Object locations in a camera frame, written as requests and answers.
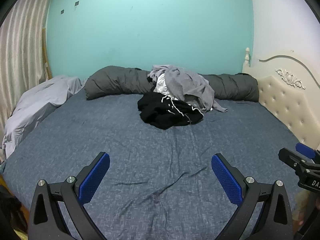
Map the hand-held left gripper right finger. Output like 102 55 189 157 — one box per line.
211 153 293 240

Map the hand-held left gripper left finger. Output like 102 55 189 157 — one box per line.
28 151 111 240

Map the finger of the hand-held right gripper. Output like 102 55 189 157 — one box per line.
278 148 320 178
295 142 320 160

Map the black sweater with white trim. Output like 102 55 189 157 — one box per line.
137 91 204 130

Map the blue-grey bed sheet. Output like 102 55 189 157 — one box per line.
2 90 309 240

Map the cream tufted headboard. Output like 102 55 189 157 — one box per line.
242 47 320 153

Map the light grey quilt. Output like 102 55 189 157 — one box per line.
1 75 84 159

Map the dark grey rolled duvet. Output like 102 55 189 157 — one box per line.
84 65 259 102

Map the grey garment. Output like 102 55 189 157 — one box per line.
147 64 228 113

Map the white garment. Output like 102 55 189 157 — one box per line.
153 74 175 99

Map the wooden pole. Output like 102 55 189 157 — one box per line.
42 27 53 79

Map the striped curtain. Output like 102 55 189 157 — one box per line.
0 0 58 140

